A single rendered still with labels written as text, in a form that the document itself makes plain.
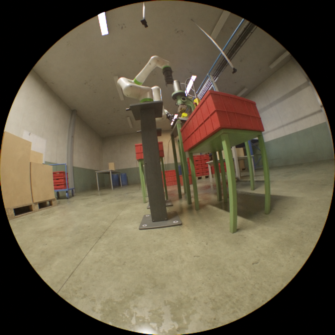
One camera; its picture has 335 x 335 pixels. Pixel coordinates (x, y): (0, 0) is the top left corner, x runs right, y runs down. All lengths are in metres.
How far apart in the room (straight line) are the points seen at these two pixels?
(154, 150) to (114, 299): 0.86
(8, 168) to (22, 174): 0.27
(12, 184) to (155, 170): 1.85
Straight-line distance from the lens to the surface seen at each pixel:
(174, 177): 3.85
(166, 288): 0.43
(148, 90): 1.12
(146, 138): 0.89
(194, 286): 0.43
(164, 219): 0.90
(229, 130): 0.64
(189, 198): 1.31
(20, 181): 2.05
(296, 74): 6.52
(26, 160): 2.16
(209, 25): 4.34
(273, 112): 6.63
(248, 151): 1.64
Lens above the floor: 0.35
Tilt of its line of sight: 4 degrees up
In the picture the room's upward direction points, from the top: 7 degrees counter-clockwise
